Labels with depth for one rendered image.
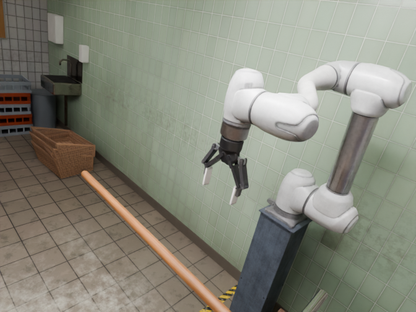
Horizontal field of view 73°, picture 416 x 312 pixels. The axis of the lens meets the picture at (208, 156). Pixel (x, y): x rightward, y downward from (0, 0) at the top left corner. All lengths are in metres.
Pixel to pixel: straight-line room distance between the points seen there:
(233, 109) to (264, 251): 1.04
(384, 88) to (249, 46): 1.11
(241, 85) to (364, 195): 1.18
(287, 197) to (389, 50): 0.88
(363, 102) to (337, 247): 1.04
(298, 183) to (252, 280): 0.69
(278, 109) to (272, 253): 1.07
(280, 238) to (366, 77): 0.88
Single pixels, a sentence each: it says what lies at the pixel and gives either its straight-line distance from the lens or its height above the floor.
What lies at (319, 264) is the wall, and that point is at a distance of 2.09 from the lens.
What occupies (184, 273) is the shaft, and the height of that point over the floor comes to 1.20.
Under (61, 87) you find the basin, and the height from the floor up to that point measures 0.83.
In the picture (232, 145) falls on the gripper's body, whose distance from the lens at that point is 0.88.
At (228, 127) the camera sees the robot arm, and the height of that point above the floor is 1.58.
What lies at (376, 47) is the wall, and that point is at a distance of 1.74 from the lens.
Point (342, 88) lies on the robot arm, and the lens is 1.26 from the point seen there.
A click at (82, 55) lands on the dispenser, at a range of 3.95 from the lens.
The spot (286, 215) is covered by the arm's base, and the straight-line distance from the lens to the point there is 1.56.
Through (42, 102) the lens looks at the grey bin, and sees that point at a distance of 4.77.
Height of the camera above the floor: 1.83
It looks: 23 degrees down
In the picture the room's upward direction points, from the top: 12 degrees clockwise
